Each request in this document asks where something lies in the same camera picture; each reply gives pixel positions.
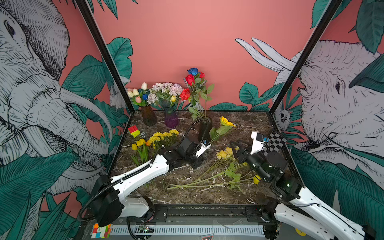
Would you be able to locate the yellow rose bunch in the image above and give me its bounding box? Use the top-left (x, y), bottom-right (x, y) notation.
top-left (194, 146), bottom-right (241, 182)

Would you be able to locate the yellow poppy spray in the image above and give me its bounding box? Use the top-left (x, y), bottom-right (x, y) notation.
top-left (167, 161), bottom-right (254, 190)
top-left (166, 176), bottom-right (262, 191)

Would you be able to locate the yellow sunflower stem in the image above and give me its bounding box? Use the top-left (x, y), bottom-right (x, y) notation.
top-left (210, 117), bottom-right (236, 144)

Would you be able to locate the yellow carnation stem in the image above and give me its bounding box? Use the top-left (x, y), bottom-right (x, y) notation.
top-left (167, 129), bottom-right (179, 145)

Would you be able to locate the yellow carnation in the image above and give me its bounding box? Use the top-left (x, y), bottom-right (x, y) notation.
top-left (162, 132), bottom-right (173, 147)
top-left (149, 137), bottom-right (162, 150)
top-left (152, 132), bottom-right (164, 148)

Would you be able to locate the purple glass vase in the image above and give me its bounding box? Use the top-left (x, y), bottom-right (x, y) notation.
top-left (164, 107), bottom-right (179, 129)

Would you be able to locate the brown ribbed glass vase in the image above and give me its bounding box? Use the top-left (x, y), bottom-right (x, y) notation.
top-left (141, 106), bottom-right (157, 127)

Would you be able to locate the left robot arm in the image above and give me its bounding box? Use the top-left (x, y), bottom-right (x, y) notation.
top-left (77, 117), bottom-right (213, 227)

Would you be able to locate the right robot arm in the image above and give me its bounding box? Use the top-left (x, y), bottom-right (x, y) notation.
top-left (230, 140), bottom-right (376, 240)

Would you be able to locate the checkerboard calibration plate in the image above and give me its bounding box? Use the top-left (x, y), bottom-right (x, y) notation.
top-left (260, 131), bottom-right (287, 156)

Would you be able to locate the red yellow cube block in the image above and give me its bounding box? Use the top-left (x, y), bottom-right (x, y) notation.
top-left (128, 125), bottom-right (141, 138)

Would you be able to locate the red blue rose bunch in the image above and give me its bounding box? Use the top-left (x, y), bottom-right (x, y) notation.
top-left (181, 68), bottom-right (215, 120)

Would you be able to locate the white purple hydrangea bunch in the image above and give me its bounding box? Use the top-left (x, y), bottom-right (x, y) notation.
top-left (147, 83), bottom-right (184, 107)

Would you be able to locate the white tulip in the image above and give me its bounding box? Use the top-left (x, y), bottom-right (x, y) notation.
top-left (141, 82), bottom-right (148, 91)

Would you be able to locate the cream tulip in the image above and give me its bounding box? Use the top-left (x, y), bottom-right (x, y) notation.
top-left (133, 89), bottom-right (140, 96)

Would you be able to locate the rubiks cube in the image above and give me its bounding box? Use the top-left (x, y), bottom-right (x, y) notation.
top-left (91, 223), bottom-right (113, 239)

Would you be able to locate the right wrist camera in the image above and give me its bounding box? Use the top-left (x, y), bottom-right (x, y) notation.
top-left (251, 132), bottom-right (270, 155)

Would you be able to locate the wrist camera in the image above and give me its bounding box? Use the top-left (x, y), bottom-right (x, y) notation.
top-left (251, 132), bottom-right (270, 155)
top-left (196, 140), bottom-right (211, 158)

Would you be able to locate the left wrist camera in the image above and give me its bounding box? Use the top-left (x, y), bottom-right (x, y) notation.
top-left (196, 140), bottom-right (211, 158)

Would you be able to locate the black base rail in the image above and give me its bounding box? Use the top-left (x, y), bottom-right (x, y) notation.
top-left (86, 203), bottom-right (319, 224)

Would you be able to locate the white ribbed cable duct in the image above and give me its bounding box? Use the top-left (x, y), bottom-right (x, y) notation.
top-left (131, 225), bottom-right (264, 237)

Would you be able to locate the black right frame post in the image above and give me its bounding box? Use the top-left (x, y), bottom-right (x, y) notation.
top-left (269, 0), bottom-right (342, 115)

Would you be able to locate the black frame post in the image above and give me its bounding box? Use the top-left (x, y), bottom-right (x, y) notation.
top-left (269, 0), bottom-right (342, 115)
top-left (76, 0), bottom-right (135, 114)

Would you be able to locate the black left frame post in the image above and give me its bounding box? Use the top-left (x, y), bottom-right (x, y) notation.
top-left (76, 0), bottom-right (135, 114)

